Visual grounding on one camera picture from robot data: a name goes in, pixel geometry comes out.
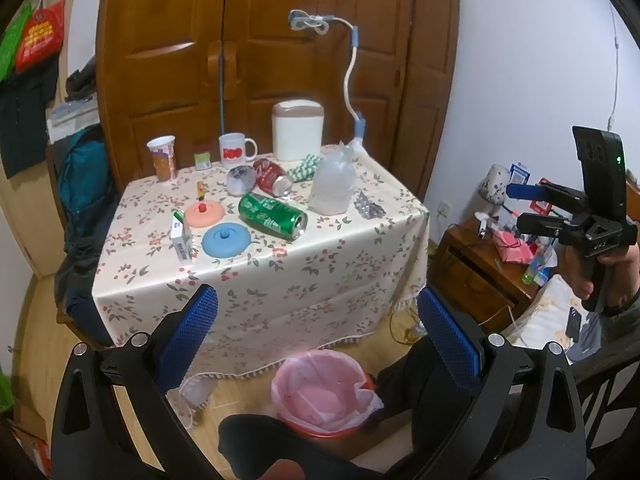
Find cardboard box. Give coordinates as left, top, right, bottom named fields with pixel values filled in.
left=10, top=420, right=52, bottom=480

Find person's left leg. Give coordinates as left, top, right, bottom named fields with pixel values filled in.
left=219, top=400, right=401, bottom=480

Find white and green carton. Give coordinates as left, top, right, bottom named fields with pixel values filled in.
left=170, top=210, right=195, bottom=265

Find green shopping bag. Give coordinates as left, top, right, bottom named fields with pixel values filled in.
left=0, top=5, right=32, bottom=78

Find dark hanging clothing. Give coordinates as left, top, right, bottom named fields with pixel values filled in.
left=0, top=57, right=60, bottom=178

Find wooden nightstand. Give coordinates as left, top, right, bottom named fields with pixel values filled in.
left=430, top=217, right=556, bottom=333

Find white gooseneck phone holder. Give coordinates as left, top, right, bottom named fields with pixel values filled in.
left=288, top=8, right=368, bottom=148

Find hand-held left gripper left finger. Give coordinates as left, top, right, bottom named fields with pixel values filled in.
left=50, top=284, right=221, bottom=480

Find red soda can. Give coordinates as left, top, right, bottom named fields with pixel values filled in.
left=252, top=158, right=294, bottom=196

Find blue silicone lid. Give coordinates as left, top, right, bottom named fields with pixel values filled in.
left=202, top=223, right=251, bottom=257

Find silver blister pack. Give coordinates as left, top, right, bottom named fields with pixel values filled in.
left=353, top=191, right=387, bottom=220

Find white patterned pillow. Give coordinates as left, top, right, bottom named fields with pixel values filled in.
left=500, top=275, right=591, bottom=361

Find red packet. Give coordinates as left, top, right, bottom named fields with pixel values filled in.
left=492, top=232, right=535, bottom=266

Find clear plastic bag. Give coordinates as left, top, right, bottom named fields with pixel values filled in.
left=307, top=142, right=357, bottom=216

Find thin blue cable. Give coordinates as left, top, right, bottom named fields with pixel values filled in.
left=218, top=0, right=232, bottom=137

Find person's right hand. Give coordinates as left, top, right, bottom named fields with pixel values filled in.
left=565, top=242, right=640, bottom=317

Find brown wooden wardrobe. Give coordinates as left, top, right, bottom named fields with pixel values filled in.
left=95, top=0, right=461, bottom=201

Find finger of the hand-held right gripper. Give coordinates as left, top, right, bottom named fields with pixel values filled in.
left=516, top=212, right=568, bottom=246
left=506, top=183, right=588, bottom=211

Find green soda can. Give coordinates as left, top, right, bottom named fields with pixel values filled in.
left=238, top=193, right=308, bottom=239

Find teal backpack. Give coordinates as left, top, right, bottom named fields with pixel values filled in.
left=55, top=125, right=121, bottom=241

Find white patterned table lamp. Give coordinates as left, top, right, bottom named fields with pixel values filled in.
left=477, top=164, right=511, bottom=206

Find grey ball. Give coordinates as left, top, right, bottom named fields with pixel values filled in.
left=226, top=165, right=257, bottom=197

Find green and white cloth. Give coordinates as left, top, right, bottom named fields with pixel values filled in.
left=290, top=152, right=321, bottom=182

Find patterned paper cup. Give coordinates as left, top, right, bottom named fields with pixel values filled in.
left=146, top=135, right=177, bottom=182

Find white desk bin brown lid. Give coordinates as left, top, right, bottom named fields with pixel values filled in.
left=271, top=101, right=325, bottom=162

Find tangled floor cables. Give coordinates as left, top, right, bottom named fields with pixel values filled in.
left=389, top=305, right=427, bottom=345

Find dark jacket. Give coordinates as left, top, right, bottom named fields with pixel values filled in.
left=54, top=210, right=121, bottom=346

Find red bin with pink liner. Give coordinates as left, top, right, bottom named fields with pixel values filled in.
left=271, top=351, right=385, bottom=438

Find white wall cable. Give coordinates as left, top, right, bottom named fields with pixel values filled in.
left=606, top=4, right=622, bottom=132

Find table with floral tablecloth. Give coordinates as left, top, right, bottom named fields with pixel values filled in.
left=91, top=142, right=431, bottom=431

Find white mug with red print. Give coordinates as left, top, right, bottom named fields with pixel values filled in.
left=218, top=132, right=258, bottom=170

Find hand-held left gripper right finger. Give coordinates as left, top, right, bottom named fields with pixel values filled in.
left=395, top=286, right=587, bottom=480

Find orange silicone lid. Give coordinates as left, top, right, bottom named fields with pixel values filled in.
left=185, top=200, right=224, bottom=228

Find red shopping bag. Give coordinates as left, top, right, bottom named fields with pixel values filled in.
left=15, top=0, right=66, bottom=72

